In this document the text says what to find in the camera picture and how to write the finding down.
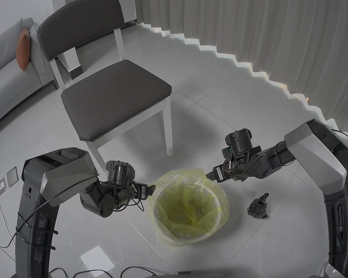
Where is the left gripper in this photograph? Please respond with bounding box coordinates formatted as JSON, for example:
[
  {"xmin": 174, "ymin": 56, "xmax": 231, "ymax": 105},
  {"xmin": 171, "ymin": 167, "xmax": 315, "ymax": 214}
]
[{"xmin": 130, "ymin": 183, "xmax": 157, "ymax": 201}]

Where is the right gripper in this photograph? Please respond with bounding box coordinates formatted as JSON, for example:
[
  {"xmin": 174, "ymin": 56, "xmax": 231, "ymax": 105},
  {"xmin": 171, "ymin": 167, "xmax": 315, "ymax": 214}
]
[{"xmin": 206, "ymin": 161, "xmax": 238, "ymax": 182}]

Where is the yellow plastic bag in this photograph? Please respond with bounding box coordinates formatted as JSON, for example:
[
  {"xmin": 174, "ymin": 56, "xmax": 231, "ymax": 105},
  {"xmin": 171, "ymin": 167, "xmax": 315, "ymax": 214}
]
[{"xmin": 147, "ymin": 168, "xmax": 230, "ymax": 247}]

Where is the crumpled black plastic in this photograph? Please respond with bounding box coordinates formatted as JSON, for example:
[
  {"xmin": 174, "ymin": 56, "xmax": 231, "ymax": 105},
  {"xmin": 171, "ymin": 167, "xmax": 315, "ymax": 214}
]
[{"xmin": 247, "ymin": 192, "xmax": 270, "ymax": 220}]

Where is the grey chair with white legs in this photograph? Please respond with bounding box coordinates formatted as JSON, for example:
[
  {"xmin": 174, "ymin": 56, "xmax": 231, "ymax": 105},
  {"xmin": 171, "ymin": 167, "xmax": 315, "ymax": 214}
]
[{"xmin": 37, "ymin": 0, "xmax": 174, "ymax": 171}]

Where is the white curtain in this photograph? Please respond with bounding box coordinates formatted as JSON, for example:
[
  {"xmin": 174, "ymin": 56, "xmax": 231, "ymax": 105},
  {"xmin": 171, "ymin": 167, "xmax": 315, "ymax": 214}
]
[{"xmin": 133, "ymin": 0, "xmax": 348, "ymax": 153}]

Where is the pale grey sofa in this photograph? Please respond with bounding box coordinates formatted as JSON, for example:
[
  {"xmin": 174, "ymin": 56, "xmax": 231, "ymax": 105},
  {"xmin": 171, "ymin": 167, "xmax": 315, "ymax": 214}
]
[{"xmin": 0, "ymin": 18, "xmax": 58, "ymax": 132}]

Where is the orange cushion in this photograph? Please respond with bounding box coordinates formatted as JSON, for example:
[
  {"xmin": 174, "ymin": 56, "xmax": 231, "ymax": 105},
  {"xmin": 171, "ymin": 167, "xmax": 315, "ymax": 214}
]
[{"xmin": 16, "ymin": 29, "xmax": 31, "ymax": 71}]

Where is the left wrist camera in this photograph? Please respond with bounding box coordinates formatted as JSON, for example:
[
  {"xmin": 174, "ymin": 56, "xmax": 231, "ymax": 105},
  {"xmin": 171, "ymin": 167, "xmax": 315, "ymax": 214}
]
[{"xmin": 125, "ymin": 162, "xmax": 136, "ymax": 182}]

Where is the white cable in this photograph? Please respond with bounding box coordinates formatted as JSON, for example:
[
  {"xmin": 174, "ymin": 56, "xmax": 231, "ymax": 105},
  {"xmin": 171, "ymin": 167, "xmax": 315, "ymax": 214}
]
[{"xmin": 0, "ymin": 184, "xmax": 16, "ymax": 247}]

